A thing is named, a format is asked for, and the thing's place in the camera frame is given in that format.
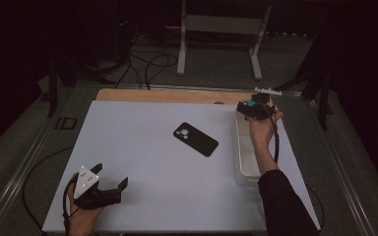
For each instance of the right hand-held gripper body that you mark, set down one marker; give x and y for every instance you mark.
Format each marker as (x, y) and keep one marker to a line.
(259, 106)

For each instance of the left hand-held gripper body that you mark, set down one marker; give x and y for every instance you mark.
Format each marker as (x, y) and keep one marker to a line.
(93, 198)

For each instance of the white plastic bin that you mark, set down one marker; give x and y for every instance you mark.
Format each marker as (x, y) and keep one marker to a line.
(246, 154)

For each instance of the black phone case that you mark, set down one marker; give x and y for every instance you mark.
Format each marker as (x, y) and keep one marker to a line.
(195, 139)

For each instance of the person's left hand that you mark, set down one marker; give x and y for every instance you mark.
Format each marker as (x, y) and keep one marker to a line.
(83, 219)

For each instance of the person's right hand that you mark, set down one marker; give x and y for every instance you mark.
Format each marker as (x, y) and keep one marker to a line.
(262, 131)

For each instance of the black tripod stand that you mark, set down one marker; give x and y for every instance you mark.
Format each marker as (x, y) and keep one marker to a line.
(323, 98)
(54, 85)

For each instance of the white metal stand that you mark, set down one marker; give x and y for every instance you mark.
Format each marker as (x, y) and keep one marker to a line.
(223, 24)

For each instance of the black rectangular floor bracket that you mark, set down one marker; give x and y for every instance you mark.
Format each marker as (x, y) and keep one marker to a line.
(65, 123)

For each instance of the metal floor rail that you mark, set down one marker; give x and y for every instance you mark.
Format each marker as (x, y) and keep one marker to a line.
(344, 170)
(16, 183)
(193, 88)

